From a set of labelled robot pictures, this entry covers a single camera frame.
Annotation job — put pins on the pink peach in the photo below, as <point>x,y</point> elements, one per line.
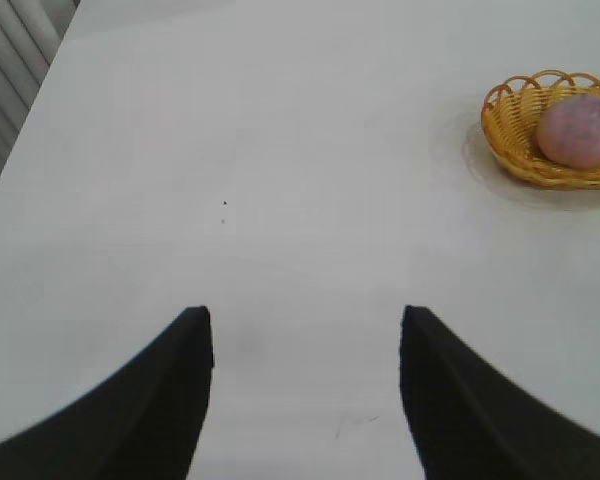
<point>577,132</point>

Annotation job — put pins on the grey ribbed panel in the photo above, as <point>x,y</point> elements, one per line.
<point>5,75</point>

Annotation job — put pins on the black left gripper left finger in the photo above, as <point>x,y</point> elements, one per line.
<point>130,420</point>

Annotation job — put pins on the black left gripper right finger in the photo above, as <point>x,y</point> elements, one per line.
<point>470,420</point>

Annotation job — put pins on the yellow woven plastic basket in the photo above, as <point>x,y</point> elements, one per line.
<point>510,130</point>

